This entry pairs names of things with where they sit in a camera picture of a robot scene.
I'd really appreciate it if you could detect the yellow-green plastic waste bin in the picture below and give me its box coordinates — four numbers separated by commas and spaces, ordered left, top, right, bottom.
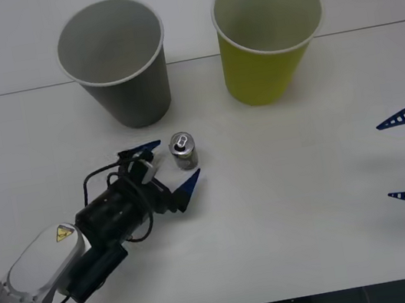
208, 0, 338, 113

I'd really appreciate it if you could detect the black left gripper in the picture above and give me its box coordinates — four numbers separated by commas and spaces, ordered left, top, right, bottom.
116, 133, 208, 223

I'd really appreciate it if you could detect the small silver drink can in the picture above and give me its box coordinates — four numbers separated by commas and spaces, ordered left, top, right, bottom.
164, 129, 203, 175

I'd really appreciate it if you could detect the grey plastic waste bin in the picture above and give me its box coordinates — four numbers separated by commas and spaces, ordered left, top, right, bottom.
48, 0, 180, 141

